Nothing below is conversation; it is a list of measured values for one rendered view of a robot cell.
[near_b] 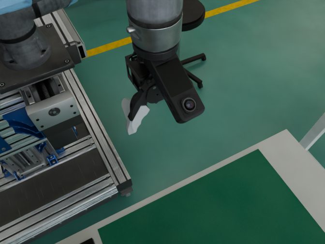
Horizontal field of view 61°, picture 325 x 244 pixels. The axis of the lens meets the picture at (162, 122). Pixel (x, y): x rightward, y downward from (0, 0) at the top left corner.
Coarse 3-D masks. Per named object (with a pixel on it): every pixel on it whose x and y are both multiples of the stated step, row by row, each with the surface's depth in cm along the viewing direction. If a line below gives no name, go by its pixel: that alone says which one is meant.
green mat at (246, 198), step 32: (256, 160) 96; (192, 192) 90; (224, 192) 90; (256, 192) 90; (288, 192) 90; (128, 224) 84; (160, 224) 84; (192, 224) 84; (224, 224) 84; (256, 224) 84; (288, 224) 84
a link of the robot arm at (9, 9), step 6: (0, 0) 31; (6, 0) 31; (12, 0) 31; (18, 0) 32; (24, 0) 32; (30, 0) 33; (36, 0) 34; (0, 6) 31; (6, 6) 32; (12, 6) 32; (18, 6) 33; (24, 6) 33; (0, 12) 32; (6, 12) 33
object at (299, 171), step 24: (264, 144) 100; (288, 144) 100; (216, 168) 94; (288, 168) 94; (312, 168) 94; (168, 192) 90; (312, 192) 90; (120, 216) 85; (312, 216) 85; (72, 240) 82; (96, 240) 82
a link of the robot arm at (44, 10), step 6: (42, 0) 71; (48, 0) 72; (54, 0) 73; (60, 0) 74; (66, 0) 75; (72, 0) 76; (42, 6) 72; (48, 6) 73; (54, 6) 74; (60, 6) 76; (66, 6) 79; (42, 12) 74; (48, 12) 75
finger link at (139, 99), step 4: (136, 92) 47; (140, 92) 46; (144, 92) 45; (136, 96) 46; (140, 96) 46; (144, 96) 46; (132, 100) 47; (136, 100) 46; (140, 100) 46; (144, 100) 47; (132, 104) 48; (136, 104) 46; (140, 104) 47; (144, 104) 48; (132, 108) 47; (136, 108) 47; (132, 112) 48; (136, 112) 48; (128, 116) 50; (132, 116) 48; (132, 120) 49
